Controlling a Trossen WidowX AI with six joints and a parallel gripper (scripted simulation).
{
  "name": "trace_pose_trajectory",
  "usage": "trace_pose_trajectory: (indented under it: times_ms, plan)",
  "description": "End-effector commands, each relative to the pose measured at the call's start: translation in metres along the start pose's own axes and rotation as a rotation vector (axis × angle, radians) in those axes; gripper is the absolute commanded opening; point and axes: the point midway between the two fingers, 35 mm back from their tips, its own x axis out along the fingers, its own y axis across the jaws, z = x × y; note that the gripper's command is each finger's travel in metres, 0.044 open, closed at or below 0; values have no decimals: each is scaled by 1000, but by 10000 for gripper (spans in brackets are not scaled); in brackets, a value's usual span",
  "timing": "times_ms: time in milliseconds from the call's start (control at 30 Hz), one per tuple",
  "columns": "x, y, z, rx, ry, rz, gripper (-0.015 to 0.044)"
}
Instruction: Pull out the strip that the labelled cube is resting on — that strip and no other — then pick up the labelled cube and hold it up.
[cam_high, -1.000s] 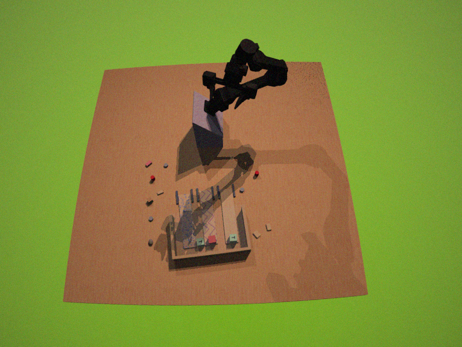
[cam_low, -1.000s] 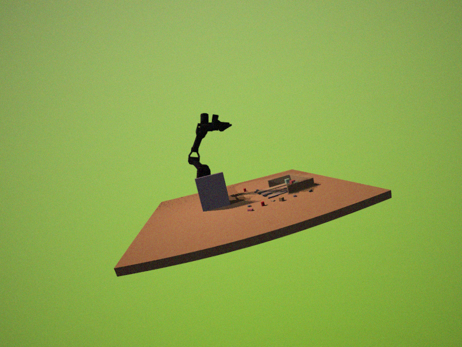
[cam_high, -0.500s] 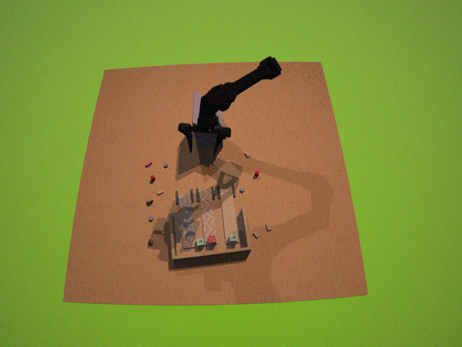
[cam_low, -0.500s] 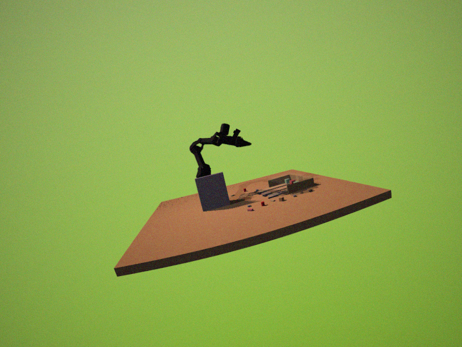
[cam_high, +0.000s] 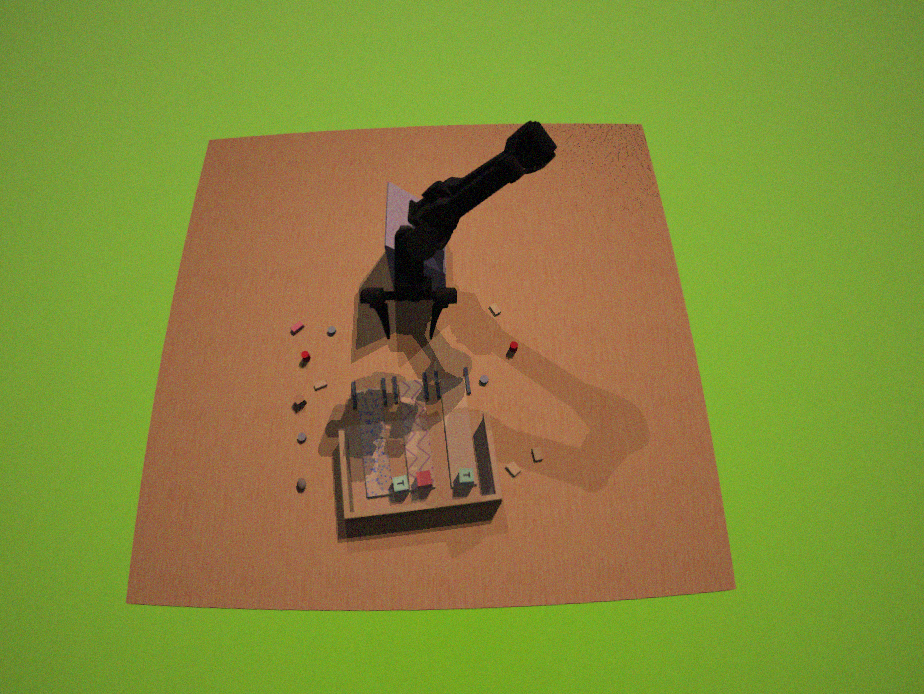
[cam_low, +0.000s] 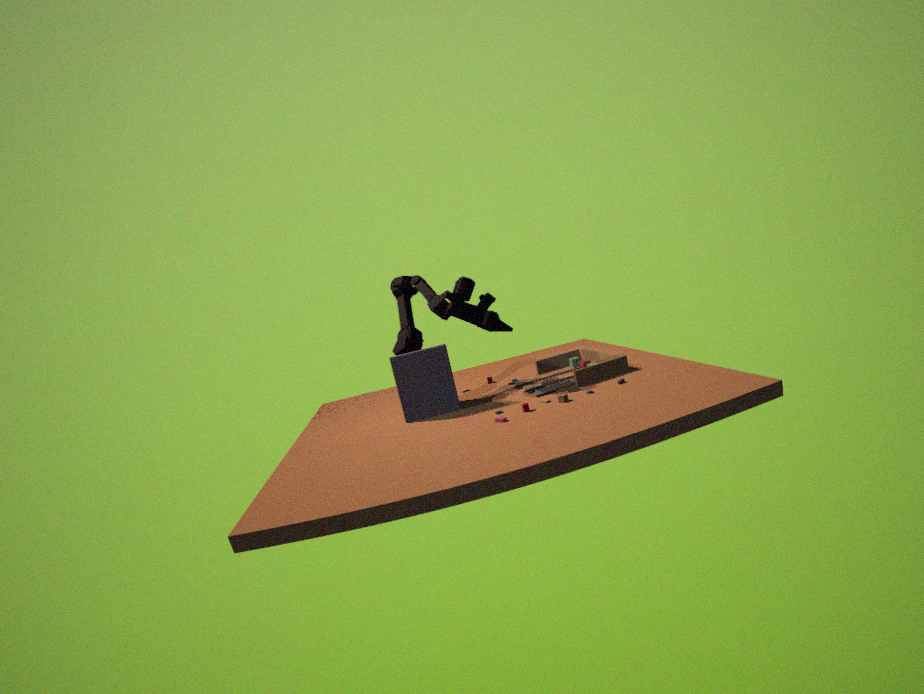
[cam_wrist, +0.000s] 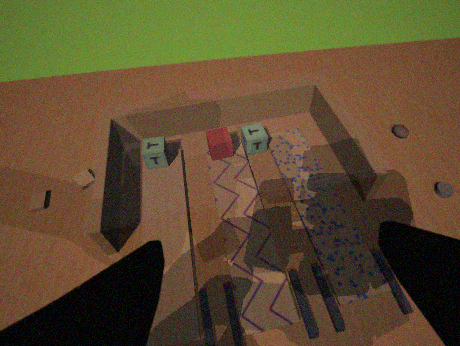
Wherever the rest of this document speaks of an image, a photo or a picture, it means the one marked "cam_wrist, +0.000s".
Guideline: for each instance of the tan strip with purple zigzag pattern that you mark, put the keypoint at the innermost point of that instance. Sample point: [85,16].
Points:
[263,296]

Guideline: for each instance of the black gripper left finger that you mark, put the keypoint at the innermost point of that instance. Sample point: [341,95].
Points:
[115,307]

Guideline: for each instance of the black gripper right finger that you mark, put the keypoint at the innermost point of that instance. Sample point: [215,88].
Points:
[427,265]

